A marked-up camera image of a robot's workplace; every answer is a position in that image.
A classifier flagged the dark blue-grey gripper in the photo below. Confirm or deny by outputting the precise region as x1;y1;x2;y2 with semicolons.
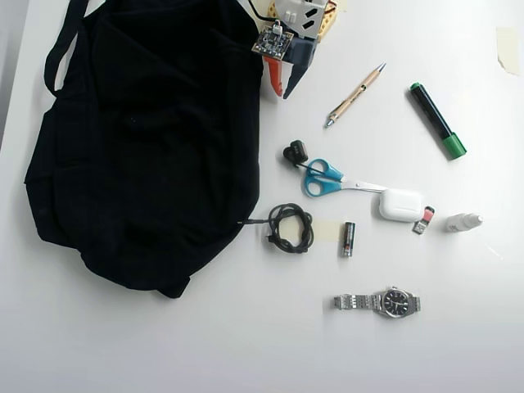
264;35;318;101

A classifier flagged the beige ballpoint pen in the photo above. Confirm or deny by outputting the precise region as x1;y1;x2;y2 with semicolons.
324;61;388;129

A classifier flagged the black AA battery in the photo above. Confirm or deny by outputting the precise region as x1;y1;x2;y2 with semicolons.
340;220;356;259

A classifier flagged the white earbuds case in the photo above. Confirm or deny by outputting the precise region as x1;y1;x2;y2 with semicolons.
377;187;424;224

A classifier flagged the red USB stick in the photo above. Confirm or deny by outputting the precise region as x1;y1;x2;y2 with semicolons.
410;205;436;237

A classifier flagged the thin black arm wire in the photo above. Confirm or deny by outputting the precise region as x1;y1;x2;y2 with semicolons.
245;0;276;26

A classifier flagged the small white dropper bottle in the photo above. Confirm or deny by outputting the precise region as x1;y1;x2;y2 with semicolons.
445;212;485;233

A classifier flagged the black fabric bag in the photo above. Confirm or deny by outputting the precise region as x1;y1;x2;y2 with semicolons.
23;0;265;300

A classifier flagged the small black padlock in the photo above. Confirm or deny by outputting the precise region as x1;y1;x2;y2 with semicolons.
282;139;309;169

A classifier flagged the green and black whiteboard marker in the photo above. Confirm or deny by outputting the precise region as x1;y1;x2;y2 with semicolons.
408;81;468;161

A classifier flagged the yellow sticky note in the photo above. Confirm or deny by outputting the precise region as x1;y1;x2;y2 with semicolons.
495;25;522;77

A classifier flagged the silver metal wristwatch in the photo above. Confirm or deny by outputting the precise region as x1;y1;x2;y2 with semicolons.
332;285;422;318

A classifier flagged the bare circuit board camera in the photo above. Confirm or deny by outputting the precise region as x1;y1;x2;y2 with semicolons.
251;23;296;62

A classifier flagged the coiled black cable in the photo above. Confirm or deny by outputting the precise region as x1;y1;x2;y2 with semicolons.
237;202;316;255

